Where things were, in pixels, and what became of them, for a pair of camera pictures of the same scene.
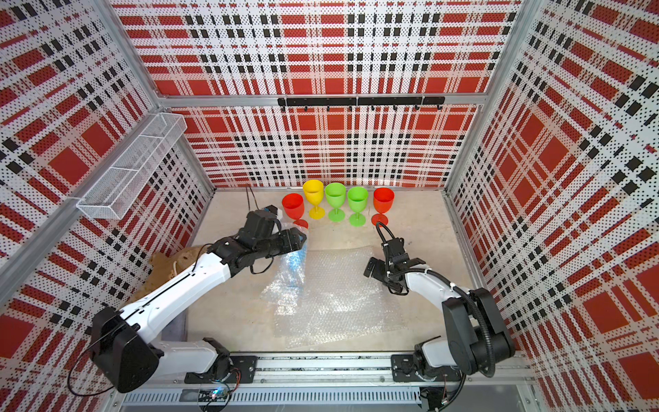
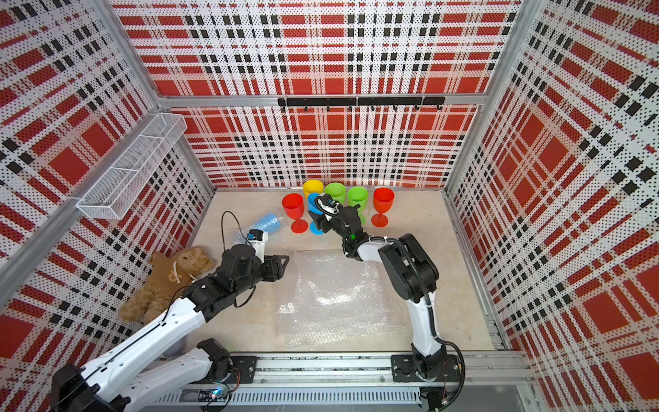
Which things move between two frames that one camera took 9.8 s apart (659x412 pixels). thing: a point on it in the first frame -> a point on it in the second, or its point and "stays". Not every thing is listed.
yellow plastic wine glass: (313, 190) stays
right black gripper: (377, 273) -> (320, 221)
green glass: (335, 196) stays
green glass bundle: (358, 198) stays
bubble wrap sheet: (345, 299) stays
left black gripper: (292, 243) -> (274, 267)
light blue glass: (283, 292) -> (312, 207)
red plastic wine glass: (383, 197) stays
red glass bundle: (294, 207) stays
